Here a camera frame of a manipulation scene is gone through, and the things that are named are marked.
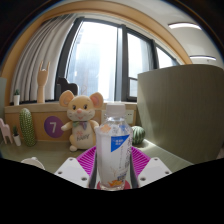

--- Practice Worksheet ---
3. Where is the white wall socket plate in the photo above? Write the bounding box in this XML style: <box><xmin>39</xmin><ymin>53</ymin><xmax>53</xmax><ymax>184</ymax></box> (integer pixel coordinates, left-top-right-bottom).
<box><xmin>124</xmin><ymin>109</ymin><xmax>135</xmax><ymax>126</ymax></box>

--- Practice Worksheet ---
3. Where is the dark-framed window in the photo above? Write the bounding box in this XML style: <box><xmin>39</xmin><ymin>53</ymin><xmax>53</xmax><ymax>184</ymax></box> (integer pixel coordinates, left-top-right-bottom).
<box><xmin>54</xmin><ymin>16</ymin><xmax>181</xmax><ymax>103</ymax></box>

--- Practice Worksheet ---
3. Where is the wooden hand model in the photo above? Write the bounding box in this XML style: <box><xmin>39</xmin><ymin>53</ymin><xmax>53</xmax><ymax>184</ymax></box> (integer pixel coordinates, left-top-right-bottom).
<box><xmin>36</xmin><ymin>60</ymin><xmax>51</xmax><ymax>104</ymax></box>

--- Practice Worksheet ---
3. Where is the long ceiling strip light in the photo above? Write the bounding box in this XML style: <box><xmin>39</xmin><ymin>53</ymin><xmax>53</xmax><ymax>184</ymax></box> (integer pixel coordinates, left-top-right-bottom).
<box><xmin>168</xmin><ymin>22</ymin><xmax>203</xmax><ymax>30</ymax></box>
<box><xmin>189</xmin><ymin>55</ymin><xmax>218</xmax><ymax>62</ymax></box>

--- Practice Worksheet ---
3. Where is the tall green cactus ornament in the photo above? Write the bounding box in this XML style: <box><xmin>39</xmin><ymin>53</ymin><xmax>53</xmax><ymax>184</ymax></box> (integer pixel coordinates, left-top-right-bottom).
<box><xmin>18</xmin><ymin>107</ymin><xmax>37</xmax><ymax>148</ymax></box>

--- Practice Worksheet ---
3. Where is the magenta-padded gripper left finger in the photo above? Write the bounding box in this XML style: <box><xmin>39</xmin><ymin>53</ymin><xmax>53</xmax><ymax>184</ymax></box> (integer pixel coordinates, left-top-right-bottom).
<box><xmin>54</xmin><ymin>146</ymin><xmax>98</xmax><ymax>189</ymax></box>

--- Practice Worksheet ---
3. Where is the small plant in white pot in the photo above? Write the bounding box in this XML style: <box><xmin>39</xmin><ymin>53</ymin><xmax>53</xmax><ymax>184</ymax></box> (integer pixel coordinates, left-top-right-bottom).
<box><xmin>11</xmin><ymin>125</ymin><xmax>22</xmax><ymax>147</ymax></box>
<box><xmin>13</xmin><ymin>88</ymin><xmax>21</xmax><ymax>107</ymax></box>

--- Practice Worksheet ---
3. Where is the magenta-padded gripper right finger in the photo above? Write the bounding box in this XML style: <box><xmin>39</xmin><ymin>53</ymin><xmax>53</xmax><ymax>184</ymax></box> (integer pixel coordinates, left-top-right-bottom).
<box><xmin>130</xmin><ymin>146</ymin><xmax>173</xmax><ymax>189</ymax></box>

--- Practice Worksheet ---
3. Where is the clear plastic water bottle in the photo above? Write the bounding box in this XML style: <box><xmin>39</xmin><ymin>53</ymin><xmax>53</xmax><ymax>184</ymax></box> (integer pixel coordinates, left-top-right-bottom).
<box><xmin>94</xmin><ymin>102</ymin><xmax>134</xmax><ymax>192</ymax></box>

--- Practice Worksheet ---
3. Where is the grey-green desk divider panel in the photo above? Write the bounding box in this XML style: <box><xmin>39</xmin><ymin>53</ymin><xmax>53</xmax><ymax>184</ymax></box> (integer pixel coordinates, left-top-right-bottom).
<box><xmin>0</xmin><ymin>77</ymin><xmax>8</xmax><ymax>111</ymax></box>
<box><xmin>136</xmin><ymin>64</ymin><xmax>224</xmax><ymax>165</ymax></box>

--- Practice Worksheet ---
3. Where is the grey-beige window curtain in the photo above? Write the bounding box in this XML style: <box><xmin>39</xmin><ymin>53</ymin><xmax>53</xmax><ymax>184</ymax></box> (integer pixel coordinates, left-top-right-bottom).
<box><xmin>9</xmin><ymin>13</ymin><xmax>78</xmax><ymax>103</ymax></box>

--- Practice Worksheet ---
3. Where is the pink animal-shaped ornament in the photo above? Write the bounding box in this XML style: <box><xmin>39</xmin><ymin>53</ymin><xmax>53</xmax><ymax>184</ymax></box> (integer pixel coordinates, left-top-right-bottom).
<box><xmin>0</xmin><ymin>117</ymin><xmax>14</xmax><ymax>145</ymax></box>

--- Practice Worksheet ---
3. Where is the beige plush mouse toy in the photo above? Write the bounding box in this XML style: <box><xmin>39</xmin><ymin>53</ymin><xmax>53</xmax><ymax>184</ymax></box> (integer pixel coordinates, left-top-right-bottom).
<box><xmin>58</xmin><ymin>89</ymin><xmax>105</xmax><ymax>153</ymax></box>

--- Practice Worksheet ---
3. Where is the round purple number sign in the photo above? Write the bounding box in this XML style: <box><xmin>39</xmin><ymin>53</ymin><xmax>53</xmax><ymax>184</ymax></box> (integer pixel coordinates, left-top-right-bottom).
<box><xmin>43</xmin><ymin>115</ymin><xmax>65</xmax><ymax>139</ymax></box>

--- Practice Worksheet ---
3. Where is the small round green cactus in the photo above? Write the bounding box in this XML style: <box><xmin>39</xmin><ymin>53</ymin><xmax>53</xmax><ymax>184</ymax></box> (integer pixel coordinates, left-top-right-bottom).
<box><xmin>131</xmin><ymin>125</ymin><xmax>146</xmax><ymax>146</ymax></box>

